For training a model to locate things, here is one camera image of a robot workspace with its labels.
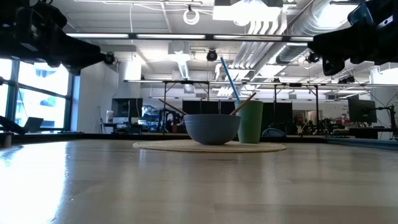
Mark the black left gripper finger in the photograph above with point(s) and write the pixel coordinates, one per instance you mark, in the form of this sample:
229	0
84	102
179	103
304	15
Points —
84	51
77	68

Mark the white container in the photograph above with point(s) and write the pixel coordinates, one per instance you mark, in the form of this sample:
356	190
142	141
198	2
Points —
109	116

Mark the blue-grey bowl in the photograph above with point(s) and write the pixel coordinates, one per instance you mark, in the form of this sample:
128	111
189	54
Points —
211	129

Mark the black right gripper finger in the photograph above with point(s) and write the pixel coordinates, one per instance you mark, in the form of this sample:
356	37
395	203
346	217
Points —
332	43
332	67

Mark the wooden utensil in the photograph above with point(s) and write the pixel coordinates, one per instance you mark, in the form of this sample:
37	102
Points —
244	103
172	106

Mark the overhead frame light bar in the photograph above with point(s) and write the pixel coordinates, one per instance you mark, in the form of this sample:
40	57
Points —
171	36

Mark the black table edge frame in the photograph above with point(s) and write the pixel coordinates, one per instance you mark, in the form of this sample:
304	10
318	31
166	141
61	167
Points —
93	137

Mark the green cup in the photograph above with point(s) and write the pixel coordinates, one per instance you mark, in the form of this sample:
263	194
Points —
252	124

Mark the person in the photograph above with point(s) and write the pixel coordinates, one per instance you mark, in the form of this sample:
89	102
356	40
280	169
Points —
299	123

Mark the black computer monitor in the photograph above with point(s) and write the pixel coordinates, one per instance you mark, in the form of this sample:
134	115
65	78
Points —
126	107
362	110

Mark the open laptop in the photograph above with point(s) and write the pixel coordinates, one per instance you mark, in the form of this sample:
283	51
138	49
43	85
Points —
33	124

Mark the silver ceiling duct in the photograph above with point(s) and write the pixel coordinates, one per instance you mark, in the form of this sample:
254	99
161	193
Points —
308	25

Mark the blue straw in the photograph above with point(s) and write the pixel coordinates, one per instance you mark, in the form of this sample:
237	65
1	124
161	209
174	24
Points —
229	77

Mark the blue chair back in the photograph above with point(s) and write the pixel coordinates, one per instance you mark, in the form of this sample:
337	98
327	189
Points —
273	132

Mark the round woven straw placemat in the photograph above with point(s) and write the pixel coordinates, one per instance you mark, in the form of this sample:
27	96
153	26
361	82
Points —
161	146

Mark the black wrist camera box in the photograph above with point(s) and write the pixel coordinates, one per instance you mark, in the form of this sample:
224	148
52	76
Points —
367	14

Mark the black ceiling spotlight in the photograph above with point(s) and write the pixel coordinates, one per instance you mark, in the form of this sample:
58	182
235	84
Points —
212	55

